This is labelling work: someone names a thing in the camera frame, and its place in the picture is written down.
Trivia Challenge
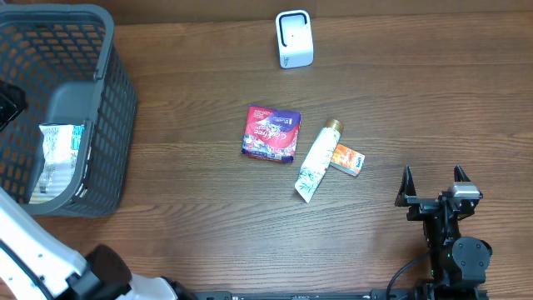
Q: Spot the red purple pad pack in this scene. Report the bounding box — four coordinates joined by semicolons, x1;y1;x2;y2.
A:
242;105;301;163

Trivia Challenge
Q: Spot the yellow white snack bag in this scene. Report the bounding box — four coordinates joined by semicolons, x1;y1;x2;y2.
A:
29;124;85;204

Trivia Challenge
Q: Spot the white barcode scanner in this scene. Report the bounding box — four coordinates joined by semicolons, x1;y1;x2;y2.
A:
275;9;314;69

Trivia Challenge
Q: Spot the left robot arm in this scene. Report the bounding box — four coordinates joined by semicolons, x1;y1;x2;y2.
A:
1;191;196;299

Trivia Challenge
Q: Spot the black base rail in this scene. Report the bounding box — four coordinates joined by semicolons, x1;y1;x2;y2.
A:
194;288;490;300

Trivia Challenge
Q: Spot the dark grey plastic basket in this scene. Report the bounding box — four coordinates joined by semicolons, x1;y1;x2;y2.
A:
1;4;138;218

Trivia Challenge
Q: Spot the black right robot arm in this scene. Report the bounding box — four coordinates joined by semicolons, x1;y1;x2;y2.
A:
386;165;492;299

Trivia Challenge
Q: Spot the white Pantene tube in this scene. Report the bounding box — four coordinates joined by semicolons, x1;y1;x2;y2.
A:
294;119;344;203

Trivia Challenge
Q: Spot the orange tissue pack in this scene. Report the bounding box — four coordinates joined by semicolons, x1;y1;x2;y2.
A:
330;144;365;177

